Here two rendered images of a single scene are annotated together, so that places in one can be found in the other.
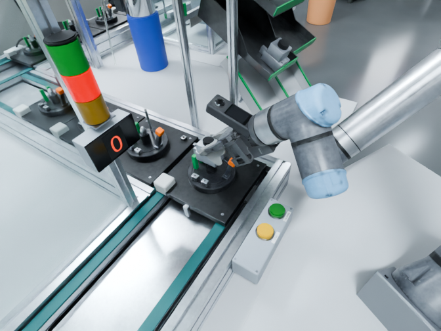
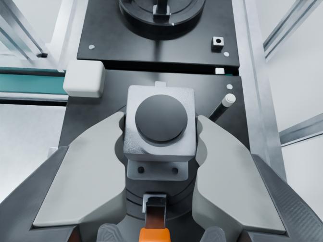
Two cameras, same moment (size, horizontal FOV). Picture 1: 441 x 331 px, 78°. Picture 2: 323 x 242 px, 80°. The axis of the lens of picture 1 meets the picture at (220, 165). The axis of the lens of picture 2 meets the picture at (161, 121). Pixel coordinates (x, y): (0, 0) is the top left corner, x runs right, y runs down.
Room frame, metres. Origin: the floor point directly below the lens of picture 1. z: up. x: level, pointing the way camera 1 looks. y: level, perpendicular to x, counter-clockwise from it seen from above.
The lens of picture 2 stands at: (0.51, 0.00, 1.21)
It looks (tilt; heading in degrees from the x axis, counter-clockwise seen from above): 71 degrees down; 48
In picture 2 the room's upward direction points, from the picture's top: 8 degrees clockwise
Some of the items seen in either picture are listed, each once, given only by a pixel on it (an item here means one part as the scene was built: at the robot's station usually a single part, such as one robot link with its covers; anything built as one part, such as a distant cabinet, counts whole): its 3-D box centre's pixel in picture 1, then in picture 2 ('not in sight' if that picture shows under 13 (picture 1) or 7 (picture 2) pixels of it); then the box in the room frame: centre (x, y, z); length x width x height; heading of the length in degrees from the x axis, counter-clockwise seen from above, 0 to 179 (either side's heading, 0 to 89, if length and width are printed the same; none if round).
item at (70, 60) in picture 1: (68, 55); not in sight; (0.45, 0.23, 1.39); 0.05 x 0.05 x 0.05
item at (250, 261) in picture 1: (264, 238); not in sight; (0.34, -0.10, 0.93); 0.21 x 0.07 x 0.06; 144
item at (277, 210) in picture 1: (277, 211); not in sight; (0.40, -0.14, 0.96); 0.04 x 0.04 x 0.02
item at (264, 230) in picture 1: (264, 231); not in sight; (0.34, -0.10, 0.96); 0.04 x 0.04 x 0.02
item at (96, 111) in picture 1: (92, 106); not in sight; (0.45, 0.23, 1.29); 0.05 x 0.05 x 0.05
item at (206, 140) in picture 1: (206, 148); (159, 120); (0.55, 0.04, 1.07); 0.08 x 0.04 x 0.07; 54
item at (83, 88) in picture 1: (81, 83); not in sight; (0.45, 0.23, 1.34); 0.05 x 0.05 x 0.05
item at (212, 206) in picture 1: (212, 176); (155, 156); (0.54, 0.03, 0.96); 0.24 x 0.24 x 0.02; 54
